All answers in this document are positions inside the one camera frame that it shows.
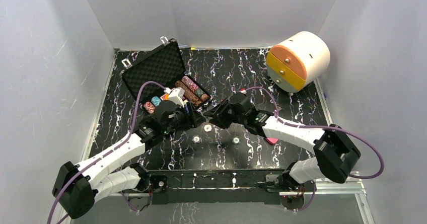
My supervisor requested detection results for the purple green chip row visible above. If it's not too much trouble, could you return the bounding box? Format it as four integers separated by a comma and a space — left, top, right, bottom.
181, 76, 209, 102

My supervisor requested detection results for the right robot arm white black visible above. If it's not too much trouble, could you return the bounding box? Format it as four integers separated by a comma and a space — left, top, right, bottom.
203, 93, 361, 191

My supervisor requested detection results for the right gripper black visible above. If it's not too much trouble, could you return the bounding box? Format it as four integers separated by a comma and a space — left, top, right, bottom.
204, 97, 246, 129

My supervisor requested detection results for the green poker chip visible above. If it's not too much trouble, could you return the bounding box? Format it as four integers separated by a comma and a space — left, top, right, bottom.
232, 137, 240, 145

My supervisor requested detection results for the round orange yellow drawer cabinet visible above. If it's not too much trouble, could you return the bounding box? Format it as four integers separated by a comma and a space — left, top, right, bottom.
265, 31, 330, 93

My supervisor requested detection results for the aluminium rail frame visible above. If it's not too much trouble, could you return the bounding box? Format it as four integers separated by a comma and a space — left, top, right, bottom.
65, 176, 364, 219

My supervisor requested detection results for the blue white poker chip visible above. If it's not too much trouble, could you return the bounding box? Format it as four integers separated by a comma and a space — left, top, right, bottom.
192, 135, 201, 144

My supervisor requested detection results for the pink dealer button block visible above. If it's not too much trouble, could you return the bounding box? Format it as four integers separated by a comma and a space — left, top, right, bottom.
265, 137, 278, 145

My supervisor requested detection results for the black poker chip case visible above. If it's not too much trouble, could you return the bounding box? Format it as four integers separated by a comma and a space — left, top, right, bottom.
121, 39, 211, 134

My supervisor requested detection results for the red white poker chip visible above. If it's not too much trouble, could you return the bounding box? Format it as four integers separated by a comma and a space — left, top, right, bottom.
203, 124, 212, 132

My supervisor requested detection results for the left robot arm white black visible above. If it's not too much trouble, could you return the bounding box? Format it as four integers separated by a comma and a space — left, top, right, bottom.
52, 100, 206, 219

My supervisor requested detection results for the red green chip row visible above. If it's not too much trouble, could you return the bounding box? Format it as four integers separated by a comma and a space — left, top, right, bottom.
143, 102, 156, 114

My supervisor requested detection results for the brown chip row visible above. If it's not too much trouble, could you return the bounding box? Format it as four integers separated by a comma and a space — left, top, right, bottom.
175, 81, 202, 107

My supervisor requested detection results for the blue orange chip row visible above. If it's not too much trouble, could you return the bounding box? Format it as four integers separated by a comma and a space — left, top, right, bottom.
151, 96, 162, 107

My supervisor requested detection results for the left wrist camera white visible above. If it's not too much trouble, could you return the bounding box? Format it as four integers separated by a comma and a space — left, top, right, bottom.
164, 87, 185, 107

